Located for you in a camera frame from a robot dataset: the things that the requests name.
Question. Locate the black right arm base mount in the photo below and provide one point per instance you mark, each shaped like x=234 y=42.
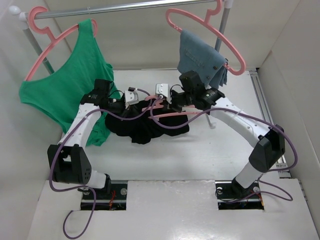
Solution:
x=228 y=199

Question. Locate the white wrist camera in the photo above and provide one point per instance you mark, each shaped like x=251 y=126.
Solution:
x=163 y=90
x=131 y=96

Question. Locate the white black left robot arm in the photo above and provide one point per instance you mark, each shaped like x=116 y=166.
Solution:
x=68 y=161

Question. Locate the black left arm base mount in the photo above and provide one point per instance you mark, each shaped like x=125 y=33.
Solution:
x=114 y=200

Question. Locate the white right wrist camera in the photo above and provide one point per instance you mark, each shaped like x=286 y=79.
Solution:
x=163 y=90

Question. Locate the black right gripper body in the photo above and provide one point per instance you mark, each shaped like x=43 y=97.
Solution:
x=179 y=100

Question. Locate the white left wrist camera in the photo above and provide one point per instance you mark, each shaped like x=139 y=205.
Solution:
x=131 y=96

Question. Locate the blue denim shorts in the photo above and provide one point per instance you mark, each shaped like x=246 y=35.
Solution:
x=196 y=55

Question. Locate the pink plastic hanger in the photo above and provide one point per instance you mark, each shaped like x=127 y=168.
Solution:
x=159 y=105

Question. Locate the green tank top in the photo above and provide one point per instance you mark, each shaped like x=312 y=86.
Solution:
x=58 y=95

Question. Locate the pink hanger with jeans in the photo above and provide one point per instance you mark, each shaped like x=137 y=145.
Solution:
x=206 y=23

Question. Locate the black t shirt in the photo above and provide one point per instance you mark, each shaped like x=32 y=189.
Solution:
x=143 y=129

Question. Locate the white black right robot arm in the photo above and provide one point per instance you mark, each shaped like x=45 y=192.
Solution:
x=267 y=142

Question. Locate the metal clothes rack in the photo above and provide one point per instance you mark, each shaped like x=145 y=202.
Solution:
x=28 y=24

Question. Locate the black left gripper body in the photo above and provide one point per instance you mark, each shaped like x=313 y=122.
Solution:
x=116 y=106

